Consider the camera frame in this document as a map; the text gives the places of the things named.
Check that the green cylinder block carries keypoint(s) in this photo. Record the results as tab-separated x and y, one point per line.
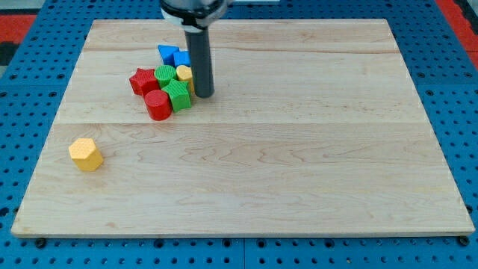
164	74

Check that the wooden board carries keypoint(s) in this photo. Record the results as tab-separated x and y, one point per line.
315	130

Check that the green star block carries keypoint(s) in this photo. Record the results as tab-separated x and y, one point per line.
179	94

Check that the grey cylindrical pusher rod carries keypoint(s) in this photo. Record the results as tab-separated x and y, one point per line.
198	45

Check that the red star block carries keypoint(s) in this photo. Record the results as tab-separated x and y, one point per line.
144	81

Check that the red cylinder block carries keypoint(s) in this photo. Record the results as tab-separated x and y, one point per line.
158	105

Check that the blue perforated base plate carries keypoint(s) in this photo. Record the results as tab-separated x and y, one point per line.
36	78

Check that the yellow heart block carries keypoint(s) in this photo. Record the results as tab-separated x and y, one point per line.
184	73

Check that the blue cube block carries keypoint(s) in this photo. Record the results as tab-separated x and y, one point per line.
181	58

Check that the blue triangle block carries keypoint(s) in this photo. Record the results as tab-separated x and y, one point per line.
167	54

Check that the yellow hexagon block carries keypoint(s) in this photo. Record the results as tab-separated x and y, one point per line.
85	154

